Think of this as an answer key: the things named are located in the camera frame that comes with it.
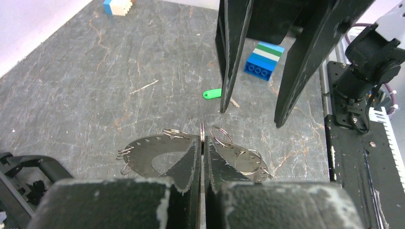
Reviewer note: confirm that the white toothed cable duct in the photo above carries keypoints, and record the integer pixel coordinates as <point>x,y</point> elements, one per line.
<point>383,117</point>

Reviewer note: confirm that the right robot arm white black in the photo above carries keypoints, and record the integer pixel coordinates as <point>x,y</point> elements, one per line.
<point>375,54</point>

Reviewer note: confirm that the blue white orange brick stack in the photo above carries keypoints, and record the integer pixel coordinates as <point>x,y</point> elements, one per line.
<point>117,7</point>

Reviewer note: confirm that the green key tag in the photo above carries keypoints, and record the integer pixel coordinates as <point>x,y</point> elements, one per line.
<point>212,94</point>

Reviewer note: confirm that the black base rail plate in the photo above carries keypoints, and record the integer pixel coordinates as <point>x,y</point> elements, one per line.
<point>360,159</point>

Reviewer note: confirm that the black poker chip case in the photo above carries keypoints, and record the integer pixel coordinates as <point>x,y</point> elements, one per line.
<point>18,198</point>

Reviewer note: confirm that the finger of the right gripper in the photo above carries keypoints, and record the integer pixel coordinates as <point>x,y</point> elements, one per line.
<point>329,21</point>
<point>232,26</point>

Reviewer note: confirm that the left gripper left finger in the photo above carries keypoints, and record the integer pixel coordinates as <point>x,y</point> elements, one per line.
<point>171,201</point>

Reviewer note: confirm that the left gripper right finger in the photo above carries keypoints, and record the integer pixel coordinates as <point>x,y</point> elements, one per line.
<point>232,201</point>

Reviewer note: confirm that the blue white green brick stack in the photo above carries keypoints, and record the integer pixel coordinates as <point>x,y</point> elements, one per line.
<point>263,60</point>

